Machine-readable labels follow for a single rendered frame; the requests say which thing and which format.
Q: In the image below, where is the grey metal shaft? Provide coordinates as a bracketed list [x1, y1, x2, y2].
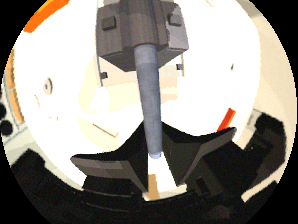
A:
[134, 44, 162, 160]

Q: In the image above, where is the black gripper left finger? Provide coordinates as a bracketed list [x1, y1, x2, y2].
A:
[69, 121, 148, 194]

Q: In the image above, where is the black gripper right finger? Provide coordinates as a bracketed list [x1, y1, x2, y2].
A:
[161, 121, 238, 188]

